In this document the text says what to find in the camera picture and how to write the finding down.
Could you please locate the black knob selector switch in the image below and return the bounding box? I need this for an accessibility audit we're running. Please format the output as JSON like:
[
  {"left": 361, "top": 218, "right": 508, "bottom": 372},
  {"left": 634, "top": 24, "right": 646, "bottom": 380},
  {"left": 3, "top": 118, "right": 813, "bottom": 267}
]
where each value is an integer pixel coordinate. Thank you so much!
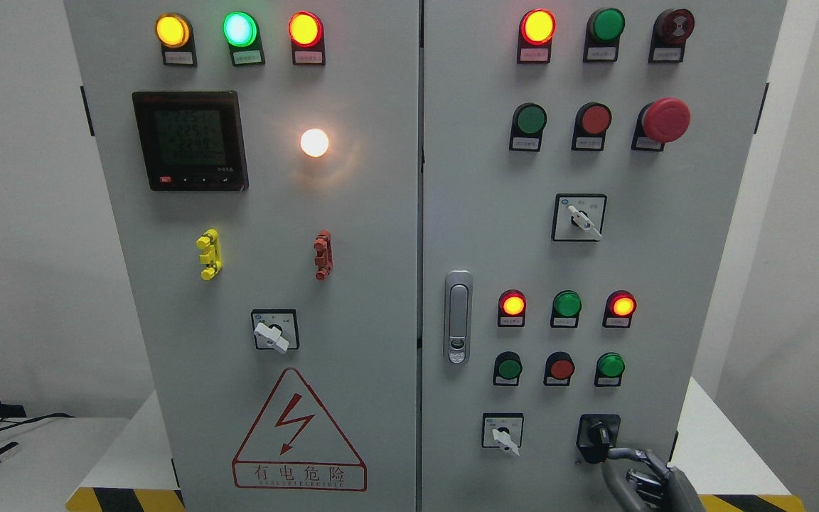
[{"left": 576, "top": 414, "right": 621, "bottom": 464}]

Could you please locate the red terminal connector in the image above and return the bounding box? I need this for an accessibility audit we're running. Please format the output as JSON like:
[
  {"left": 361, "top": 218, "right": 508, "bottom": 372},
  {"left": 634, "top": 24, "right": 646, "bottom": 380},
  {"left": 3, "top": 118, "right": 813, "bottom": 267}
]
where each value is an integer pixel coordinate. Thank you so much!
[{"left": 313, "top": 230, "right": 333, "bottom": 282}]

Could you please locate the red lit indicator middle left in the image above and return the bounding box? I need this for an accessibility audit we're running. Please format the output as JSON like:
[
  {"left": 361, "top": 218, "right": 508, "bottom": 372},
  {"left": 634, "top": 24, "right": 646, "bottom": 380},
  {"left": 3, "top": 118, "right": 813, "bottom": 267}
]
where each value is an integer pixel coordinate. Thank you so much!
[{"left": 497, "top": 289, "right": 527, "bottom": 327}]

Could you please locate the red lit indicator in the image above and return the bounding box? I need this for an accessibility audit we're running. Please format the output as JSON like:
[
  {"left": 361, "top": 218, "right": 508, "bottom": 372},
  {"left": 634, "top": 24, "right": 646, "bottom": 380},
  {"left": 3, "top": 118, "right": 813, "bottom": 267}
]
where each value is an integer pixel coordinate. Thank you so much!
[
  {"left": 497, "top": 289, "right": 527, "bottom": 327},
  {"left": 602, "top": 289, "right": 637, "bottom": 329},
  {"left": 517, "top": 9, "right": 557, "bottom": 64}
]

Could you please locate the green push button lower left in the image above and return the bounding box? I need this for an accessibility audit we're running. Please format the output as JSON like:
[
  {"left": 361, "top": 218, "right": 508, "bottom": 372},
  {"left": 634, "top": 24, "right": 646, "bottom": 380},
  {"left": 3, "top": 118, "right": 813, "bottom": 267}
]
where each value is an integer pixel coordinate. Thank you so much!
[{"left": 492, "top": 352, "right": 523, "bottom": 387}]

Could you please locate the green push button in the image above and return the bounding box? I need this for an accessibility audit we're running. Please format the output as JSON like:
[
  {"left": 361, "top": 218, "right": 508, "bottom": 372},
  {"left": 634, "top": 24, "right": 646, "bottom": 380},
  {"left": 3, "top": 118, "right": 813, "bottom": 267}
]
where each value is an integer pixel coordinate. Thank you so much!
[
  {"left": 594, "top": 352, "right": 626, "bottom": 387},
  {"left": 509, "top": 102, "right": 548, "bottom": 152},
  {"left": 492, "top": 352, "right": 523, "bottom": 387}
]

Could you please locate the white glowing lamp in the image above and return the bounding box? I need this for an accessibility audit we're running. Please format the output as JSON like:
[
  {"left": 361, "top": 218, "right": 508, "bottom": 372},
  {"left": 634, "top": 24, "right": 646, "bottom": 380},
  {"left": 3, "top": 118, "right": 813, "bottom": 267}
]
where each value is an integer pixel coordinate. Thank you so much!
[{"left": 299, "top": 127, "right": 331, "bottom": 158}]

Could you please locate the green indicator middle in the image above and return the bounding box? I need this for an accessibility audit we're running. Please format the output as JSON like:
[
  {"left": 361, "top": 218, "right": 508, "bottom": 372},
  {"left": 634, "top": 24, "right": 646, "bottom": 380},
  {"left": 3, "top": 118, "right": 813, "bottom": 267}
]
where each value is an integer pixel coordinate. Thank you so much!
[{"left": 550, "top": 289, "right": 582, "bottom": 329}]

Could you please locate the grey left cabinet door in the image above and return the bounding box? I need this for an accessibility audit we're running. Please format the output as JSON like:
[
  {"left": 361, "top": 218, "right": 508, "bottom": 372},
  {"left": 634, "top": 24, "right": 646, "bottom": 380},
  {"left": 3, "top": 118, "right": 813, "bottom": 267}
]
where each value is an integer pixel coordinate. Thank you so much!
[{"left": 65, "top": 1, "right": 420, "bottom": 511}]

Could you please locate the grey cabinet door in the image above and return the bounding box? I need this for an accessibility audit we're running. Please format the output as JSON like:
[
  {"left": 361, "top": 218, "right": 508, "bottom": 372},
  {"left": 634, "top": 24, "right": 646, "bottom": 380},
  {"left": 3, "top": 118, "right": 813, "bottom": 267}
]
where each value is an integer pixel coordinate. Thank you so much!
[
  {"left": 65, "top": 1, "right": 420, "bottom": 511},
  {"left": 420, "top": 1, "right": 786, "bottom": 511}
]

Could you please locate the green push button upper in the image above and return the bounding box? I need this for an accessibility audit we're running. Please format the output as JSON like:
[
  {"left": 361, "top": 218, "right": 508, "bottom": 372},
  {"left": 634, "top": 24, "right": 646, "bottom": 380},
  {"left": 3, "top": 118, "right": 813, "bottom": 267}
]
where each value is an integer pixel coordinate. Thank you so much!
[{"left": 509, "top": 102, "right": 548, "bottom": 152}]

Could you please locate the red push button lower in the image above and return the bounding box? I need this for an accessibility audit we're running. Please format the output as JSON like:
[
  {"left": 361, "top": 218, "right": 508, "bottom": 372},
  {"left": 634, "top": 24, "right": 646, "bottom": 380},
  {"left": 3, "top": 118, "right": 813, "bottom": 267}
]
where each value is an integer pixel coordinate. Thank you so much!
[{"left": 543, "top": 352, "right": 576, "bottom": 387}]

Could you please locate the red push button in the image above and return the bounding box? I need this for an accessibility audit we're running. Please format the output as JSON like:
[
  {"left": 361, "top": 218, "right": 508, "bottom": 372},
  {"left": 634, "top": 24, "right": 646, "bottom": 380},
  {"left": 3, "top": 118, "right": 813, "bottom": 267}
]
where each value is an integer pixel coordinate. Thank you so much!
[
  {"left": 543, "top": 352, "right": 576, "bottom": 387},
  {"left": 571, "top": 102, "right": 612, "bottom": 151}
]

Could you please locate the grey right cabinet door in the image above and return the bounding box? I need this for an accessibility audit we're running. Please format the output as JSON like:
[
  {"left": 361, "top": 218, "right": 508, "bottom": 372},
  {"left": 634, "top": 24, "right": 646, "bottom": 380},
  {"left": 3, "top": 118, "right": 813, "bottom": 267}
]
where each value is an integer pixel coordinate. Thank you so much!
[{"left": 420, "top": 1, "right": 786, "bottom": 511}]

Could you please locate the yellow terminal connector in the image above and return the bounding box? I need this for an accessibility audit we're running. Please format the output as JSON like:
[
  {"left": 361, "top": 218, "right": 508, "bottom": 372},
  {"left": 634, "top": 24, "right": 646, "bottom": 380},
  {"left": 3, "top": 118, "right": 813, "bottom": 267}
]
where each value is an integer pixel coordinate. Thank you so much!
[{"left": 196, "top": 229, "right": 223, "bottom": 281}]

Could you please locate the red lit indicator middle right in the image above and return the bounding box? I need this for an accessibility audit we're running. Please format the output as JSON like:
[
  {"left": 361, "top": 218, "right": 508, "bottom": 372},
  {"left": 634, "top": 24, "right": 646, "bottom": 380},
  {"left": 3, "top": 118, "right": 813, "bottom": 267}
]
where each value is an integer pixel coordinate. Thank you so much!
[{"left": 602, "top": 289, "right": 637, "bottom": 329}]

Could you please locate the red electric warning sticker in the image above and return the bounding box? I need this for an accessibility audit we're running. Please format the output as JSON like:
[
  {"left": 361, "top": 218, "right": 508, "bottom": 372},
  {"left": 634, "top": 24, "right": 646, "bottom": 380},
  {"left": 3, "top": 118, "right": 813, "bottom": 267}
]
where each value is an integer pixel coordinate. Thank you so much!
[{"left": 232, "top": 368, "right": 367, "bottom": 492}]

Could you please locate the red push button upper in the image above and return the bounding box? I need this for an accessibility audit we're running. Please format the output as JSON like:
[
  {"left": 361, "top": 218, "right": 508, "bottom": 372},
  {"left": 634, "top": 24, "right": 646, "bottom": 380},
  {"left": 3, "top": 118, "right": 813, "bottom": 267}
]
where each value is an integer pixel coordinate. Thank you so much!
[{"left": 571, "top": 102, "right": 612, "bottom": 151}]

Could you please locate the green push button lower right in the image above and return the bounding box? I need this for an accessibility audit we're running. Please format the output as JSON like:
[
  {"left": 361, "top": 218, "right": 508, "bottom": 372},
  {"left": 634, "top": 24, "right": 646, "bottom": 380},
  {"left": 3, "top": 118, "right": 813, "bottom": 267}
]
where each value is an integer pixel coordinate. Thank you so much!
[{"left": 594, "top": 352, "right": 626, "bottom": 387}]

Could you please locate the black digital power meter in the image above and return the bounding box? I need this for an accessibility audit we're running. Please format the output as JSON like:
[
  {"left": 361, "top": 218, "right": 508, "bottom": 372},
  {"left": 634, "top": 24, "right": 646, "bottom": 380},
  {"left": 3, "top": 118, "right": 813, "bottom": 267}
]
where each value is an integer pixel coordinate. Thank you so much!
[{"left": 132, "top": 90, "right": 248, "bottom": 192}]

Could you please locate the red indicator light top left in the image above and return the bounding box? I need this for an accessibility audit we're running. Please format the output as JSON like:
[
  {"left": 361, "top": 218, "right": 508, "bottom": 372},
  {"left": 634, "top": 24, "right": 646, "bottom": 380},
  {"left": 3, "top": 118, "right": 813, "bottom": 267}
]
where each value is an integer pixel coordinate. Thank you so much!
[{"left": 287, "top": 11, "right": 326, "bottom": 67}]

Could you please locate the red lit indicator top right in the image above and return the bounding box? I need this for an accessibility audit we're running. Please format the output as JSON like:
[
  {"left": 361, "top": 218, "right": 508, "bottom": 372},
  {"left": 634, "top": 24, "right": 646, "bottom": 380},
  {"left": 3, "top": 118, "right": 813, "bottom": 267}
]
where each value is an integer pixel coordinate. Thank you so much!
[{"left": 517, "top": 9, "right": 557, "bottom": 64}]

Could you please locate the green indicator light top left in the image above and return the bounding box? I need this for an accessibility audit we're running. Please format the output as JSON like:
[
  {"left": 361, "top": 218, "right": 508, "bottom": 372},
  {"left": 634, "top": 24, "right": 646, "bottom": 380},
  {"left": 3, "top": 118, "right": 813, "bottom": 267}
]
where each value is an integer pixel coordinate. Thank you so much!
[{"left": 223, "top": 11, "right": 264, "bottom": 67}]

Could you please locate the red emergency stop button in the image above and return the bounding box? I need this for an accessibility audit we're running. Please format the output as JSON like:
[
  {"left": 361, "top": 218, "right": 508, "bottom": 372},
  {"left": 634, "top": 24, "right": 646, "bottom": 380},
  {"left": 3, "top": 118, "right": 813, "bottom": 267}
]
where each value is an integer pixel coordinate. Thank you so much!
[{"left": 631, "top": 97, "right": 692, "bottom": 152}]

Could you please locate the green indicator top right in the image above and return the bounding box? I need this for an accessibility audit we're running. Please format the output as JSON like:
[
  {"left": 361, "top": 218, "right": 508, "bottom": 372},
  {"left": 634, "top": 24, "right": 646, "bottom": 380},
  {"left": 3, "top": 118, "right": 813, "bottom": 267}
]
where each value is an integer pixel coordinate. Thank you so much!
[{"left": 583, "top": 9, "right": 626, "bottom": 63}]

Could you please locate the yellow indicator light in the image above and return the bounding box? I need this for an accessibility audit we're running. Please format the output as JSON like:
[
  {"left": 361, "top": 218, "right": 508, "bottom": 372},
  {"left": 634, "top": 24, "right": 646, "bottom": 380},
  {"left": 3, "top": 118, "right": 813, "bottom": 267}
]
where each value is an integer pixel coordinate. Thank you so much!
[{"left": 155, "top": 12, "right": 196, "bottom": 67}]

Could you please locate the dark red buzzer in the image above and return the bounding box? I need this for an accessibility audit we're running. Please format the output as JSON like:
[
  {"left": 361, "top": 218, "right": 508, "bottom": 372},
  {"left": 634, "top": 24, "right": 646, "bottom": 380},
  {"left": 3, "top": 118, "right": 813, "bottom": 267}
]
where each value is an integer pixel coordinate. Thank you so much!
[{"left": 648, "top": 9, "right": 695, "bottom": 63}]

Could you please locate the small black white adapter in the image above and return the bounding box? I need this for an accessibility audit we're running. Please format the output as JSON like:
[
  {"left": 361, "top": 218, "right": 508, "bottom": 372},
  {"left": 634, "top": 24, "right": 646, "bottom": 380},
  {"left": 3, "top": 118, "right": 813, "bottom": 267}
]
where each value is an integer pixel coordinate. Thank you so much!
[{"left": 0, "top": 441, "right": 21, "bottom": 464}]

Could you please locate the silver door handle lock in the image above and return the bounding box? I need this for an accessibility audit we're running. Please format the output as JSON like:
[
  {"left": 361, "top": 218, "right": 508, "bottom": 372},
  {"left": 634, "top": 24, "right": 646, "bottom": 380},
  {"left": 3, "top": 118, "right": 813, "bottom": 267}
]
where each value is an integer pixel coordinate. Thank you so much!
[{"left": 443, "top": 270, "right": 473, "bottom": 364}]

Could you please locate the white selector switch left door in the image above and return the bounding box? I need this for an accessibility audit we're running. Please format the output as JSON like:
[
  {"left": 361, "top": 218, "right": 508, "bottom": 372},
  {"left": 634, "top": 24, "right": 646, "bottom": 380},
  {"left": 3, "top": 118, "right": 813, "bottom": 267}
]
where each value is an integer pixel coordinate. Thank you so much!
[{"left": 250, "top": 309, "right": 300, "bottom": 354}]

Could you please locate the white selector switch upper right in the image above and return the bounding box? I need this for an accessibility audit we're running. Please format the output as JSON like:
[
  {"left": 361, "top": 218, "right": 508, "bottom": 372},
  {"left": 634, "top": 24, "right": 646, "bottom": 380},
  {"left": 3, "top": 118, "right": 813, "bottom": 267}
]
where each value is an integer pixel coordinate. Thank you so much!
[{"left": 552, "top": 193, "right": 608, "bottom": 242}]

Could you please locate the white selector switch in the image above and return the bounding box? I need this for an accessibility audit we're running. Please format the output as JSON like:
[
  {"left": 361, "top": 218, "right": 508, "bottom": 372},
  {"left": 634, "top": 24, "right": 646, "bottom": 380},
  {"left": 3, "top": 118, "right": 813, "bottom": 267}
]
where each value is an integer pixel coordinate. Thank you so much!
[
  {"left": 481, "top": 412, "right": 525, "bottom": 457},
  {"left": 552, "top": 193, "right": 608, "bottom": 242}
]

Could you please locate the white selector switch lower right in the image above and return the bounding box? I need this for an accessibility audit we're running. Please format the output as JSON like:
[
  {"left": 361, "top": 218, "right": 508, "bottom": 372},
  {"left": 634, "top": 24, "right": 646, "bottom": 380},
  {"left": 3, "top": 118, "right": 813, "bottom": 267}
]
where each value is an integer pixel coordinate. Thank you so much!
[{"left": 481, "top": 412, "right": 525, "bottom": 457}]

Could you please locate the black cable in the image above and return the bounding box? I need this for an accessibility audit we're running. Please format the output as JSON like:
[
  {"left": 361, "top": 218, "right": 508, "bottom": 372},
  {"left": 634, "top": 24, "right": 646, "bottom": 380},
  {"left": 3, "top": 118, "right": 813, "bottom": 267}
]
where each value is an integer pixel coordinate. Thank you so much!
[{"left": 0, "top": 412, "right": 75, "bottom": 446}]

